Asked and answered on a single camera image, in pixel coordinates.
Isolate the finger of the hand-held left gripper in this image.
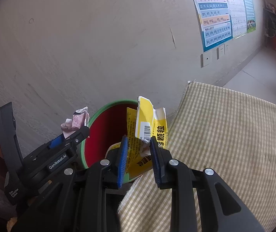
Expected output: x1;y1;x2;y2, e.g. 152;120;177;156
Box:
64;127;90;150
47;135;64;149

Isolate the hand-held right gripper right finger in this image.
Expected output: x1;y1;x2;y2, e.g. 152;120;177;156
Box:
150;136;265;232

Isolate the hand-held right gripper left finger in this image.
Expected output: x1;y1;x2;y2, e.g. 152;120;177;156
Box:
12;135;129;232

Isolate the pale pink paper wrapper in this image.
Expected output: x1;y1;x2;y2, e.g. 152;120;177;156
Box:
61;106;90;138

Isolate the green rimmed red trash bin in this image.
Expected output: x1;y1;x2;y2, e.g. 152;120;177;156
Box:
80;99;153;182

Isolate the torn yellow packet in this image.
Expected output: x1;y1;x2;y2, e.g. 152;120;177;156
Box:
125;96;168;179

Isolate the yellow checked tablecloth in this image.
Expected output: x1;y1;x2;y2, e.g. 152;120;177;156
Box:
117;81;276;232

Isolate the blue lettered wall poster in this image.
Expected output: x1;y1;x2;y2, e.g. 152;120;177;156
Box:
187;0;233;52

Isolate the white chart wall poster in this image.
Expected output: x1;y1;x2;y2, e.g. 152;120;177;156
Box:
222;0;247;39

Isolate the green chart wall poster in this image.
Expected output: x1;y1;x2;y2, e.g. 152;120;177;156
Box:
239;0;257;33

